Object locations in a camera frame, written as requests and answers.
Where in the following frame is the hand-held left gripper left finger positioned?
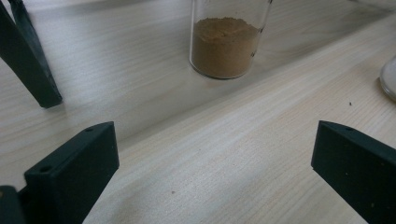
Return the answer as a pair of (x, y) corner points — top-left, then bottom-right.
(18, 120), (120, 224)

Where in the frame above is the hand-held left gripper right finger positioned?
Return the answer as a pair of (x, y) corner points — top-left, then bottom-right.
(311, 120), (396, 224)

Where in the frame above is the glass jar of white powder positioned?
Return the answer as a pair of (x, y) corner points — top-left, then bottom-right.
(378, 55), (396, 103)

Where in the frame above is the small black shelf table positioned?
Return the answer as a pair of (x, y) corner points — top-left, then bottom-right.
(0, 0), (64, 109)

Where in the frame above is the glass jar of brown powder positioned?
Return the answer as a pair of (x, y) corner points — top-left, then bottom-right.
(189, 0), (275, 80)

